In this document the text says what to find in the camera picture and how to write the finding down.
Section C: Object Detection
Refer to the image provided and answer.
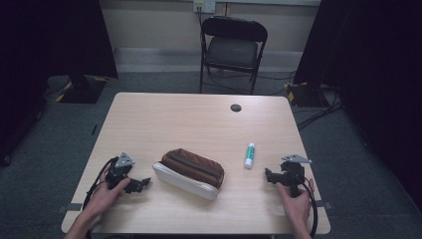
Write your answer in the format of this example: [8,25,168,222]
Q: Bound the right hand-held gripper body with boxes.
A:
[279,153,314,199]

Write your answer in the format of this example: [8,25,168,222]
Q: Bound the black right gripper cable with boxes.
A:
[298,178,319,239]

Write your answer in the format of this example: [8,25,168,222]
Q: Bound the person's right hand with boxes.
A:
[276,178,316,231]

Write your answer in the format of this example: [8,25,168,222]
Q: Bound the brown and white pencil case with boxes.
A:
[151,147,226,202]

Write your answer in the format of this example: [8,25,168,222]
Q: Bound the white wall outlet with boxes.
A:
[193,0,217,15]

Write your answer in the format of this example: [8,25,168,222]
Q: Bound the person's left hand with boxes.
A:
[82,164,132,221]

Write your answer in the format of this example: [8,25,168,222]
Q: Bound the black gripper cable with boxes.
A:
[82,155,119,211]
[298,178,319,239]

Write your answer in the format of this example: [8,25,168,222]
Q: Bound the black floor cables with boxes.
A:
[202,68,344,131]

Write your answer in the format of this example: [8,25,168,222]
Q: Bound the black folding chair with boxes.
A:
[199,15,269,96]

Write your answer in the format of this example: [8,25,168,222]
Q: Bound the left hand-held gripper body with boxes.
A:
[105,151,136,191]

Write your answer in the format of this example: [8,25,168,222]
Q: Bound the black curtain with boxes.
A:
[0,0,119,167]
[293,0,422,213]

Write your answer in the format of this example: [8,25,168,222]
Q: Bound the black stand base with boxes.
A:
[286,81,334,109]
[55,74,109,105]

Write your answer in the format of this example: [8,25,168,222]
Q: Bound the green and white glue stick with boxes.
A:
[243,142,257,169]

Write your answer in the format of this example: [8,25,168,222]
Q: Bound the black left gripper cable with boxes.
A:
[82,155,119,211]

